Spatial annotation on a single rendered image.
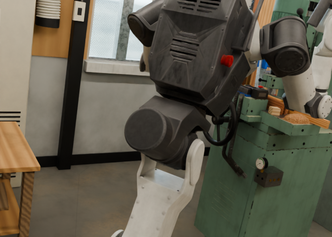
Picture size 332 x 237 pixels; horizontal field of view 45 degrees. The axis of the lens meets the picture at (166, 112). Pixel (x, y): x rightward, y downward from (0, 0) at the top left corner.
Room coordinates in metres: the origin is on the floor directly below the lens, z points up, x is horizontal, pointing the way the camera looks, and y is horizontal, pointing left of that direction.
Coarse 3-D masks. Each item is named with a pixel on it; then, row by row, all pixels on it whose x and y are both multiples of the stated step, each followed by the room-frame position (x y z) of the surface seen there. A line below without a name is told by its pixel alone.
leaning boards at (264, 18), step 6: (258, 0) 3.69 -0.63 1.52; (264, 0) 3.69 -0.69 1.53; (270, 0) 3.73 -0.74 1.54; (264, 6) 3.70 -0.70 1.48; (270, 6) 3.73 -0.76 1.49; (264, 12) 3.70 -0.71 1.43; (270, 12) 3.74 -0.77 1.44; (258, 18) 3.67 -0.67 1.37; (264, 18) 3.71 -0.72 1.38; (270, 18) 3.75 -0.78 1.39; (264, 24) 3.71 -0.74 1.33; (246, 78) 3.68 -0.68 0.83; (252, 78) 3.55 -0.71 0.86; (246, 84) 3.64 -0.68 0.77; (252, 84) 3.56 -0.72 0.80; (276, 90) 3.66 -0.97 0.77
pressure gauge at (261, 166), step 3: (258, 159) 1.93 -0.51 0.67; (261, 159) 1.91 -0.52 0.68; (264, 159) 1.90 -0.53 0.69; (255, 162) 1.93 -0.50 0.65; (258, 162) 1.92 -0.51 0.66; (261, 162) 1.91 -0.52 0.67; (264, 162) 1.89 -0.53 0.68; (267, 162) 1.90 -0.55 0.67; (258, 165) 1.92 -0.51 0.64; (261, 165) 1.90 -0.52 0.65; (264, 165) 1.89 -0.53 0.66; (267, 165) 1.90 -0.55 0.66; (258, 168) 1.91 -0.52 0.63; (261, 168) 1.90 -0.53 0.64; (264, 168) 1.90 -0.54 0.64; (261, 171) 1.92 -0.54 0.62
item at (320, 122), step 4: (292, 112) 2.08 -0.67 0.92; (296, 112) 2.06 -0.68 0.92; (300, 112) 2.04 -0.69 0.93; (308, 116) 2.00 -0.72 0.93; (312, 120) 1.97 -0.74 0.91; (316, 120) 1.95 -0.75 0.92; (320, 120) 1.93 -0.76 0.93; (324, 120) 1.92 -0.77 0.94; (328, 120) 1.91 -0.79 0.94; (316, 124) 1.95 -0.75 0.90; (320, 124) 1.93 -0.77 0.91; (324, 124) 1.91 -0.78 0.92; (328, 124) 1.91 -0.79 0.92
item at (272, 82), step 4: (264, 76) 2.25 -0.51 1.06; (268, 76) 2.22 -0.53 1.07; (272, 76) 2.21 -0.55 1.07; (268, 80) 2.21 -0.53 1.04; (272, 80) 2.20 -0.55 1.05; (276, 80) 2.22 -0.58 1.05; (280, 80) 2.24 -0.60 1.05; (264, 84) 2.23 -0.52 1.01; (268, 84) 2.21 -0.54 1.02; (272, 84) 2.21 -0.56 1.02; (276, 84) 2.22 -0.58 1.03; (280, 84) 2.24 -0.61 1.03; (272, 88) 2.21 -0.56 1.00; (276, 88) 2.23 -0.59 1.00; (280, 88) 2.24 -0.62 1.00
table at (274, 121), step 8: (264, 112) 2.04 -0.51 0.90; (248, 120) 2.00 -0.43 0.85; (256, 120) 2.03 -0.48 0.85; (264, 120) 2.03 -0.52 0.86; (272, 120) 1.98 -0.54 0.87; (280, 120) 1.94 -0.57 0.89; (280, 128) 1.93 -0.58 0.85; (288, 128) 1.89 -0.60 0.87; (296, 128) 1.89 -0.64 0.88; (304, 128) 1.92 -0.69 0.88; (312, 128) 1.95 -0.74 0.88
